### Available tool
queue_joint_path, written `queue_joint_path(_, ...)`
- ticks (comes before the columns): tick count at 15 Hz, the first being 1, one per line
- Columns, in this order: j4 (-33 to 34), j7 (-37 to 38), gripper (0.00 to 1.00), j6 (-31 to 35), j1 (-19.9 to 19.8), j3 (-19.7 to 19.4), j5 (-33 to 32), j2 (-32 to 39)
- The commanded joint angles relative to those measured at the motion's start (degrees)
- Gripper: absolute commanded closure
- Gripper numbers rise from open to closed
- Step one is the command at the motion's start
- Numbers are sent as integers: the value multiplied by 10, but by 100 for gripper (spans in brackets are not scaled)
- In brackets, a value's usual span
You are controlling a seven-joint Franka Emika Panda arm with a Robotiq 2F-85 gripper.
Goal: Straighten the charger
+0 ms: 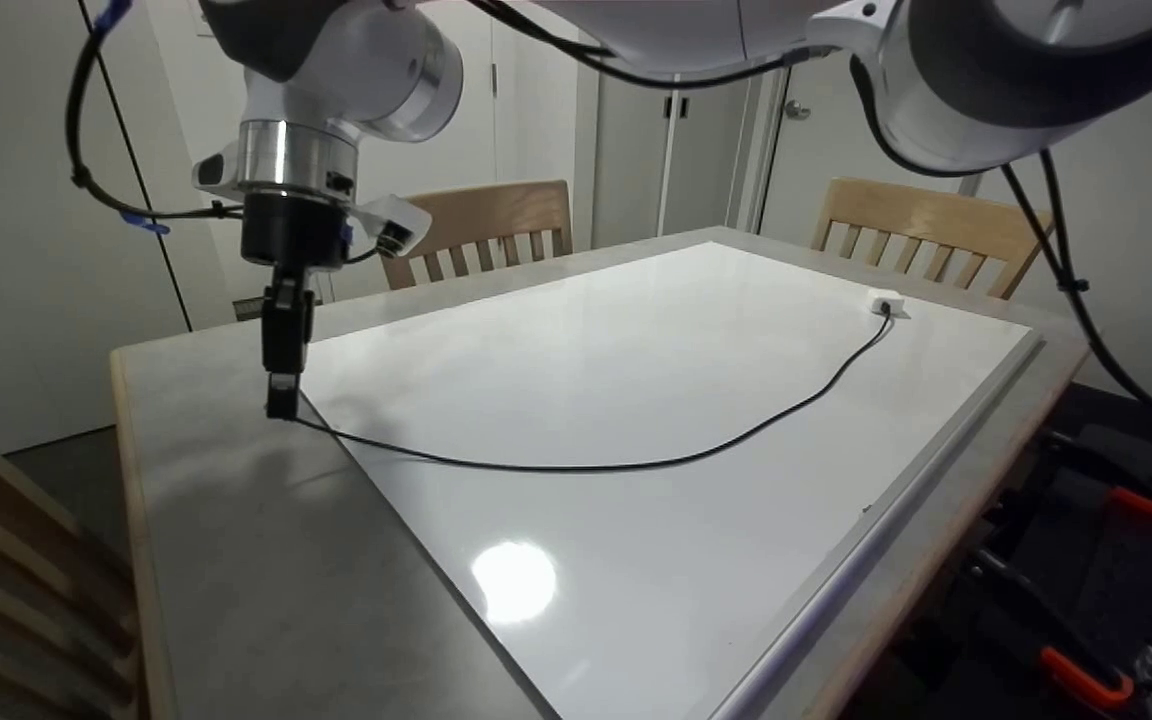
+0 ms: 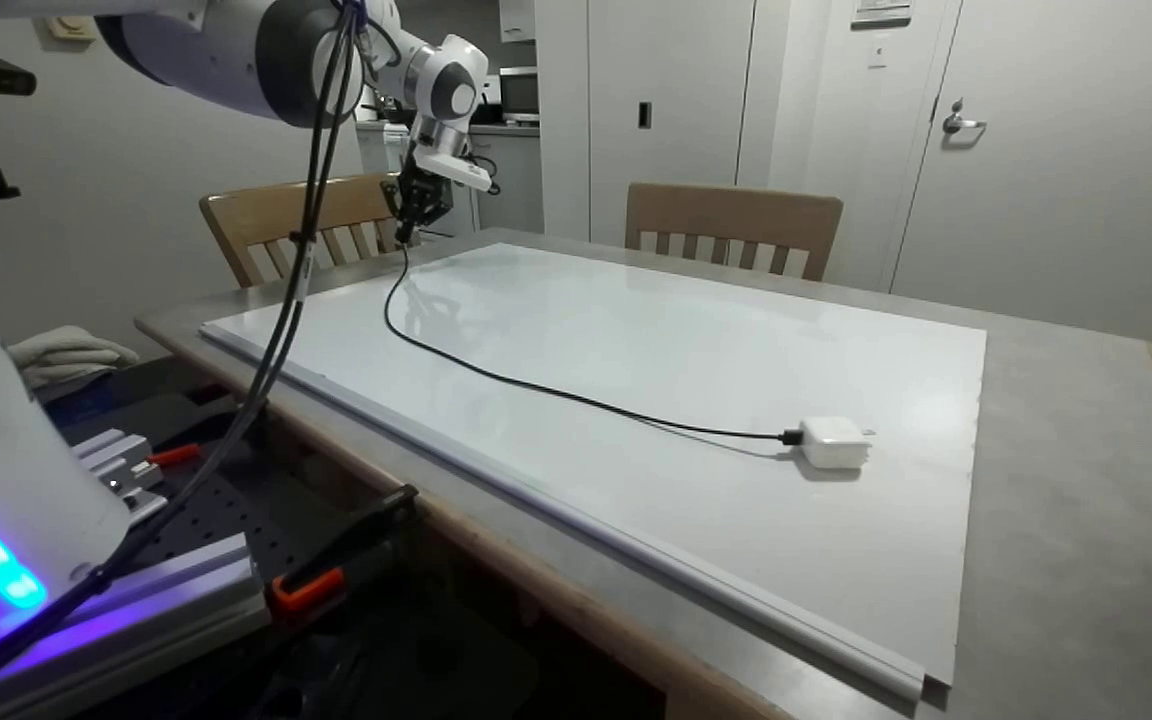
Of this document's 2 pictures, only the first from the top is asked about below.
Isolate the white charger power adapter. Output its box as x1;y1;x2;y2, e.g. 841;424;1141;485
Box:
868;288;918;324

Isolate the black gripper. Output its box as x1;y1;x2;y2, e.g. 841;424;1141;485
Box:
238;187;355;424

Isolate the large white whiteboard sheet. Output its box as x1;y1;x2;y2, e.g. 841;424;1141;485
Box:
269;238;1047;720

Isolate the black charger cable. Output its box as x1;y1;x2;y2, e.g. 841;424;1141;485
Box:
294;308;905;482

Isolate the black clamp with orange handle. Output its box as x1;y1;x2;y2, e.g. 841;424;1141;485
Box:
967;543;1141;711

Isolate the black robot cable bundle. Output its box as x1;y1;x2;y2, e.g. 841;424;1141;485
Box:
993;145;1152;432

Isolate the black clamp with red handle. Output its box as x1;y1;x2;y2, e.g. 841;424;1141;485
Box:
1047;424;1152;528

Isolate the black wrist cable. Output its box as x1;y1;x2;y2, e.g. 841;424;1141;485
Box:
59;0;249;238

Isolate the wooden slat-back chair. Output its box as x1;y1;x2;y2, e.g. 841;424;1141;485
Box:
808;178;1060;304
382;178;576;294
0;405;149;720

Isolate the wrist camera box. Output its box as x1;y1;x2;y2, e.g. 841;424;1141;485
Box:
348;196;437;263

